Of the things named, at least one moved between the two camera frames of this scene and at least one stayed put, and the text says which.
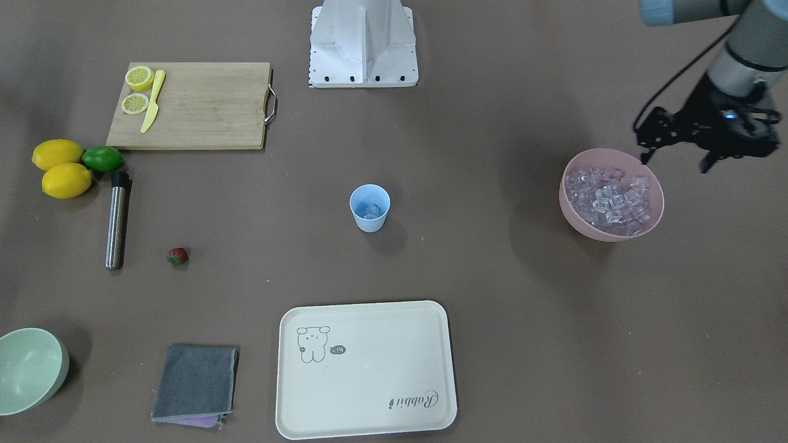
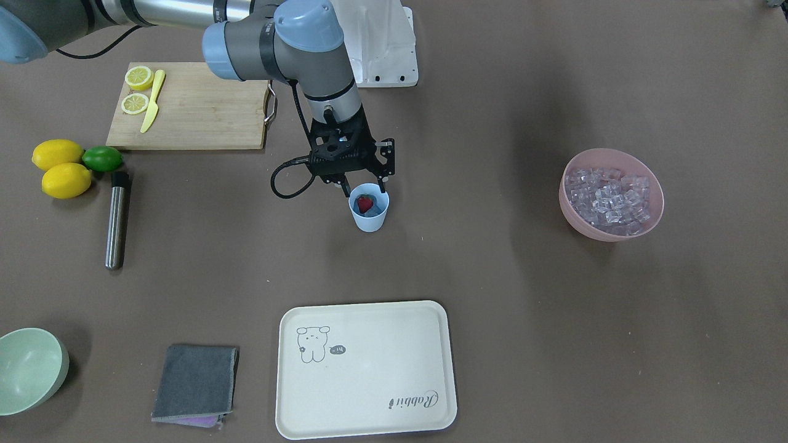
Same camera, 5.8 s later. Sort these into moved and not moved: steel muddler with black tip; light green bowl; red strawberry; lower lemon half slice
Moved: red strawberry
Not moved: light green bowl; lower lemon half slice; steel muddler with black tip
